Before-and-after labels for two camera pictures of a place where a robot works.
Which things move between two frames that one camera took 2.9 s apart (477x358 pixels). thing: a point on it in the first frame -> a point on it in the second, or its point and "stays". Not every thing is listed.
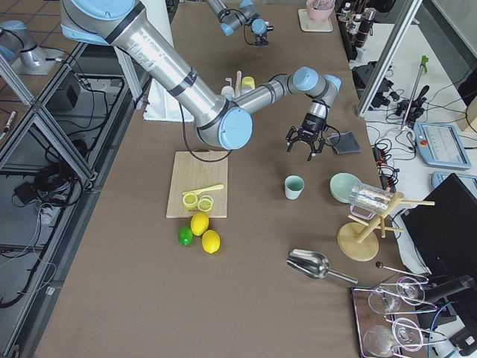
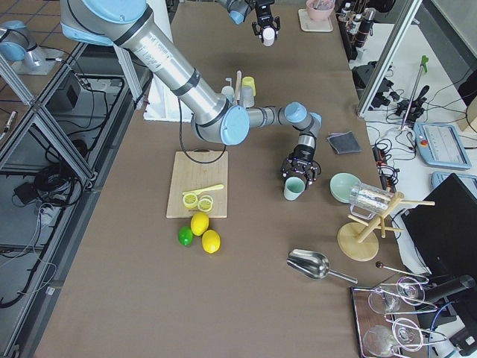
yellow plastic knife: x=200 y=190 stays
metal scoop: x=313 y=264 stays
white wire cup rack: x=238 y=83 stays
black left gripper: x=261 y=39 -> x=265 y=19
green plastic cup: x=294 y=186 stays
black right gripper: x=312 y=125 -> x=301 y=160
